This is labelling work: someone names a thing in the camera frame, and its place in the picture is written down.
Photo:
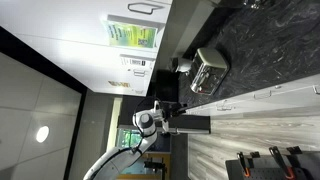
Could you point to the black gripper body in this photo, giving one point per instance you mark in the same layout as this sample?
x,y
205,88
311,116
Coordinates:
x,y
170,111

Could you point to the chrome bread toaster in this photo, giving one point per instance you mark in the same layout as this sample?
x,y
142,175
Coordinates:
x,y
208,70

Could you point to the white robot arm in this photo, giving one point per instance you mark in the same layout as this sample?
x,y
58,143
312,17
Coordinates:
x,y
115,160

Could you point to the white cup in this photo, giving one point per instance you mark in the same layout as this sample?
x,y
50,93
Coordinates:
x,y
182,65

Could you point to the green window pane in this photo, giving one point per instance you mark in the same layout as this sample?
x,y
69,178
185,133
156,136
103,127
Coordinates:
x,y
128,138

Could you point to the orange sticker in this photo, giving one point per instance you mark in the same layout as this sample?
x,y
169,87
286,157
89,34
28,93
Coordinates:
x,y
119,83

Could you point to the white label sticker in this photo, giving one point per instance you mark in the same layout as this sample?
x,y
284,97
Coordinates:
x,y
136,61

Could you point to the small black orange clamp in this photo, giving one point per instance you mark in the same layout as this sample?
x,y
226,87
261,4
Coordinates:
x,y
243,165

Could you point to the white lower cabinet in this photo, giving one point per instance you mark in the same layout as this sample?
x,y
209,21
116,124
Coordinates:
x,y
266,100

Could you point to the white cabinet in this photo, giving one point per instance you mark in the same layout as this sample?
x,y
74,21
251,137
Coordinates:
x,y
266,100
76,46

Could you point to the green paper poster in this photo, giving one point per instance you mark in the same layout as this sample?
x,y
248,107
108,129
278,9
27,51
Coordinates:
x,y
131,35

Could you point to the black perforated cart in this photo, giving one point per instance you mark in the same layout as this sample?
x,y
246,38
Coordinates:
x,y
266,170

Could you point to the large black orange clamp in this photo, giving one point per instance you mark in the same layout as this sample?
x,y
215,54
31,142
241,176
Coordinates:
x,y
283,163

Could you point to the white upper cabinet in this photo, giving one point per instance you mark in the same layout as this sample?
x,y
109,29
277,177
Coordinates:
x,y
76,46

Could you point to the round ceiling light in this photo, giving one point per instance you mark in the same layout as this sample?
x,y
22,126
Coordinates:
x,y
42,134

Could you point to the yellow wooden frame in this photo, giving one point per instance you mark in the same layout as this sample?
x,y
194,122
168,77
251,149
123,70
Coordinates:
x,y
166,165

